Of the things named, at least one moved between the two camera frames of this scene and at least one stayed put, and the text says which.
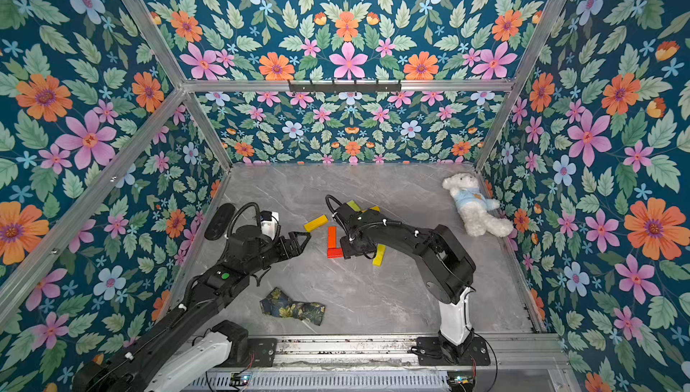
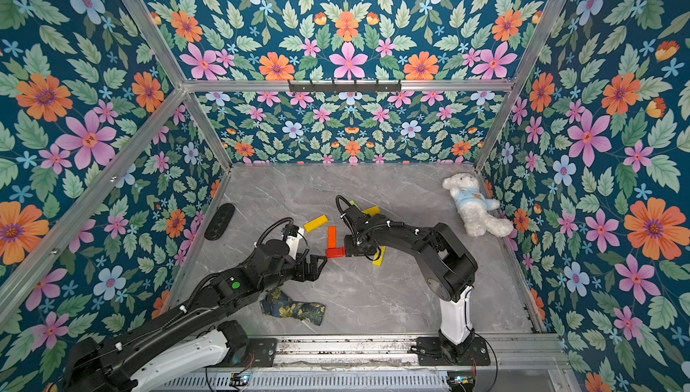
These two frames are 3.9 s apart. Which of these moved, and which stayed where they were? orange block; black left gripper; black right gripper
Moved: black left gripper
Stayed: orange block; black right gripper
